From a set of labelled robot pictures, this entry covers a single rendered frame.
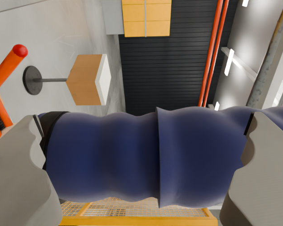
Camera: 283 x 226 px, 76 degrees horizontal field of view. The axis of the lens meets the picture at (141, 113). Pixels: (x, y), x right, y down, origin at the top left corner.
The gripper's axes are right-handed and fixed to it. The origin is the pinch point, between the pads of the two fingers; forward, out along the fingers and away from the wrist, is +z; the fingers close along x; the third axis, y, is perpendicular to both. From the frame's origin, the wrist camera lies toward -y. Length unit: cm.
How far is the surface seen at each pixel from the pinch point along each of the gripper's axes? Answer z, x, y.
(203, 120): 20.4, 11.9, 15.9
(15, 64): 21.3, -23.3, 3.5
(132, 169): 13.1, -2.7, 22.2
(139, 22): 746, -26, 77
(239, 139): 16.2, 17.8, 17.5
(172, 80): 1101, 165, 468
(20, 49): 21.2, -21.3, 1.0
